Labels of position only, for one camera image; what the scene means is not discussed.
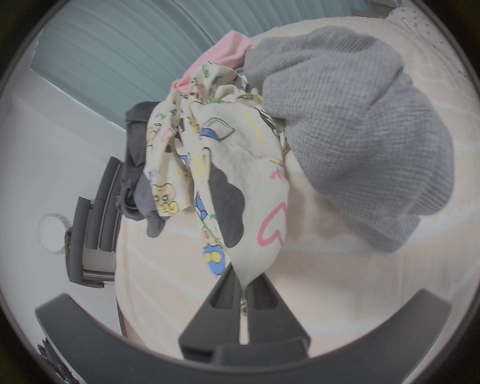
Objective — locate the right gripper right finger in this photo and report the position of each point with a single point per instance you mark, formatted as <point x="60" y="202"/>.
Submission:
<point x="273" y="326"/>

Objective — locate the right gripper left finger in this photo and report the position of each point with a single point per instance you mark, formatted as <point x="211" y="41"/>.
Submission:
<point x="221" y="322"/>

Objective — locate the white printed pyjama top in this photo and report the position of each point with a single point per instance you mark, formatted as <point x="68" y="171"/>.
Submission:
<point x="240" y="165"/>

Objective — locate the bed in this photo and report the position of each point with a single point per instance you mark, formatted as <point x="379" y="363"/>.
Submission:
<point x="356" y="285"/>

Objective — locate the dark grey garment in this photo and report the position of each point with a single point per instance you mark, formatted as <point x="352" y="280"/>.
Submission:
<point x="135" y="150"/>

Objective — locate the grey knit garment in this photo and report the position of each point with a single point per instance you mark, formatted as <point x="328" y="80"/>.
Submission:
<point x="356" y="123"/>

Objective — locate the pink garment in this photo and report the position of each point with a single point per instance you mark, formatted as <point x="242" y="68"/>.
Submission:
<point x="219" y="56"/>

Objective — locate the blue-green curtain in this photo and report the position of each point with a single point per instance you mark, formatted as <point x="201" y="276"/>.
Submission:
<point x="131" y="56"/>

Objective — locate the white printed pillow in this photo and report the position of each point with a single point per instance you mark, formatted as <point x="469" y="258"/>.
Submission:
<point x="431" y="37"/>

